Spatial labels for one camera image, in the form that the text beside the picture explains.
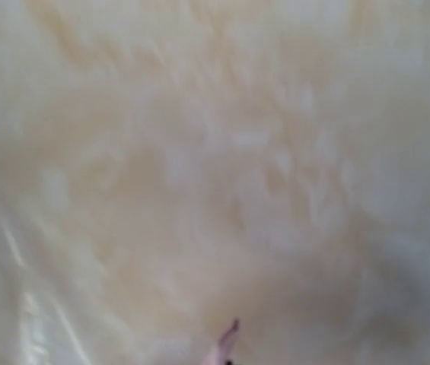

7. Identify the pink and black umbrella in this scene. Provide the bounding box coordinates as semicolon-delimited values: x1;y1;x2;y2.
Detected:
201;318;240;365

